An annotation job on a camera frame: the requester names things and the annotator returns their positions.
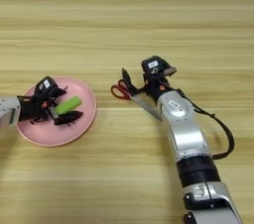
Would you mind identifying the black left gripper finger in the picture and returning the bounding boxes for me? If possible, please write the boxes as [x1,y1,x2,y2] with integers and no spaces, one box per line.
[49,107,84,127]
[53,89,67,99]

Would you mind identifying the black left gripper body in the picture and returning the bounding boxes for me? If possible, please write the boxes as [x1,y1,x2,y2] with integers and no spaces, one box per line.
[18,95,58,125]

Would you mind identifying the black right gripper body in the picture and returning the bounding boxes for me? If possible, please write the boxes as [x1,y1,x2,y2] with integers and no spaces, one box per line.
[144,75,173,104]

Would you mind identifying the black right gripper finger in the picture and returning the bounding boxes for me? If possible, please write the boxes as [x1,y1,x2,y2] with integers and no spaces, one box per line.
[121,67,147,97]
[164,66,178,77]

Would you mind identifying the green rectangular block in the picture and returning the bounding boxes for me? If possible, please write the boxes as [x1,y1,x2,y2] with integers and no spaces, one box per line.
[54,95,83,116]

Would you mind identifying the pink round plate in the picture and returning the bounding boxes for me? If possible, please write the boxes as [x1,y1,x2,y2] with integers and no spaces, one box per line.
[15,75,98,148]

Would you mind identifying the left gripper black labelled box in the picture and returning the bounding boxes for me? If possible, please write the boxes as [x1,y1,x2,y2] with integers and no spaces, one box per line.
[33,75,60,99]

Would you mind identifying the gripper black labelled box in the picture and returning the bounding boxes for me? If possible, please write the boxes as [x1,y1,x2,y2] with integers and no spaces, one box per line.
[141,55,167,77]
[33,75,60,99]

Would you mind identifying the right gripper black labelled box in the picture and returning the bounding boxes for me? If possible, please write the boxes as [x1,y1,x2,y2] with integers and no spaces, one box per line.
[141,55,167,77]

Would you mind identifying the red handled scissors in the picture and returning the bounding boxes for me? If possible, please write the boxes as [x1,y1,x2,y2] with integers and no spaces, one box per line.
[110,78,164,122]

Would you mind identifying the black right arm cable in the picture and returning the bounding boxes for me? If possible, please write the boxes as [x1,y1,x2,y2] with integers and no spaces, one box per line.
[175,88,236,161]

